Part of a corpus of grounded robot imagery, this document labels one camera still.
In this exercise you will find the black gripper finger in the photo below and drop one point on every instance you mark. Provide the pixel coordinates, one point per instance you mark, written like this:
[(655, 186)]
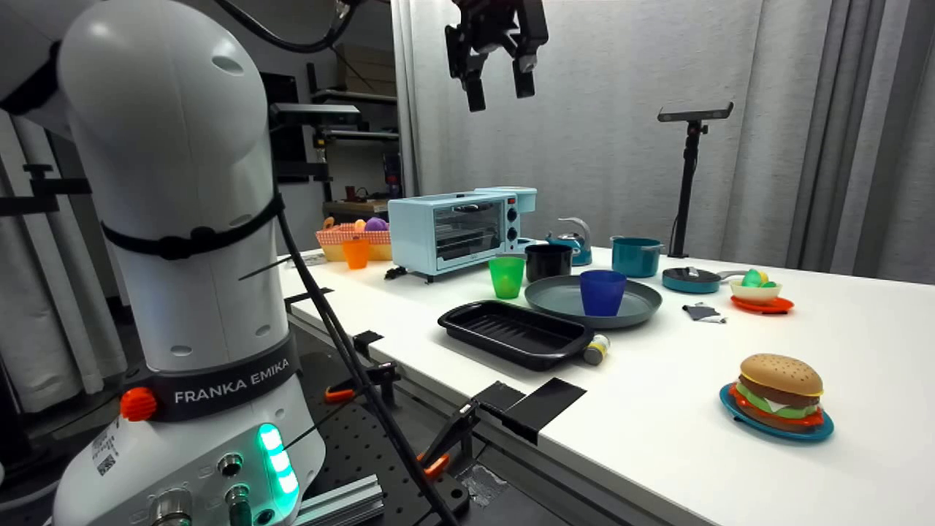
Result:
[(473, 82), (524, 79)]

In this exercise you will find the green plastic cup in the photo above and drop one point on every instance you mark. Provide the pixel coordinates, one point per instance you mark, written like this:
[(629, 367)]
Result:
[(506, 275)]

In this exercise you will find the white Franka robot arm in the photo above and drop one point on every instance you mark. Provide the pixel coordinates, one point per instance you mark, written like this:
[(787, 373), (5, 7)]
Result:
[(175, 133)]

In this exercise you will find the orange plastic cup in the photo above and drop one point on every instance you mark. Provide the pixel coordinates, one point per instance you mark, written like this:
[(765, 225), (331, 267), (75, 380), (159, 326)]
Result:
[(357, 251)]

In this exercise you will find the grey round plate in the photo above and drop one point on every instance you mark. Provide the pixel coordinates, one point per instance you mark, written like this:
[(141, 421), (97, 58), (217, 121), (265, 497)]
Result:
[(563, 295)]

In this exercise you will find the blue plastic cup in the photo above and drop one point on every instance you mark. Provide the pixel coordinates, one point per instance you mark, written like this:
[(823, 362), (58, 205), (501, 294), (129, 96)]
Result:
[(604, 294)]

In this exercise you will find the toy food on orange plate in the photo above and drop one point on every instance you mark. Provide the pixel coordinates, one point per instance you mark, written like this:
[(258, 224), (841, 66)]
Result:
[(759, 294)]

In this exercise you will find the small teal plate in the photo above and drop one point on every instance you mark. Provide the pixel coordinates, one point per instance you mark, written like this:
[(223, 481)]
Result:
[(803, 435)]

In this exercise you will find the light blue toaster oven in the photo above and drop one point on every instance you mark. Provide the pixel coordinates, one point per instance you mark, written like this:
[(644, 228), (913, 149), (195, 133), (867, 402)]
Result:
[(449, 232)]

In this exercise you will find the glass kettle teal base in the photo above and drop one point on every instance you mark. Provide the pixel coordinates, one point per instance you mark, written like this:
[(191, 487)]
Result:
[(578, 238)]

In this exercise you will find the black cooking pot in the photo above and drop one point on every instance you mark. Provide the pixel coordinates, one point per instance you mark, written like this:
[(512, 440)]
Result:
[(549, 260)]

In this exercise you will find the teal cooking pot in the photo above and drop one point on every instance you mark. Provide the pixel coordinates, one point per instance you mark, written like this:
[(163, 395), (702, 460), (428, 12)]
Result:
[(635, 256)]

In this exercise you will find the black rectangular tray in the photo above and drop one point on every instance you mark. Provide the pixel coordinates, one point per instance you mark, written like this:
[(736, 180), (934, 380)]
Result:
[(518, 335)]

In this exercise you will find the white toy piece by tray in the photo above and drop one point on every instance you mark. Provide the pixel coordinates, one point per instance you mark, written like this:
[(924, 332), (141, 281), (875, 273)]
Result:
[(598, 349)]

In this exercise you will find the small grey toy piece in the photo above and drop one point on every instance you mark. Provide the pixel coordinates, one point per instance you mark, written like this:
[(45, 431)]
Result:
[(705, 313)]

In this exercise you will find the orange black clamp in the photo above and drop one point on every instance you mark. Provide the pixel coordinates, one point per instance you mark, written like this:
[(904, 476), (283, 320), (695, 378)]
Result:
[(518, 412)]

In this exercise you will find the toy burger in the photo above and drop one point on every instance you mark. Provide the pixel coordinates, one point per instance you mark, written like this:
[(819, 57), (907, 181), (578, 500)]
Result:
[(783, 393)]

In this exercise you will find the black camera stand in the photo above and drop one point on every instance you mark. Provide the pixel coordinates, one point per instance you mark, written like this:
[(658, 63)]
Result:
[(698, 126)]

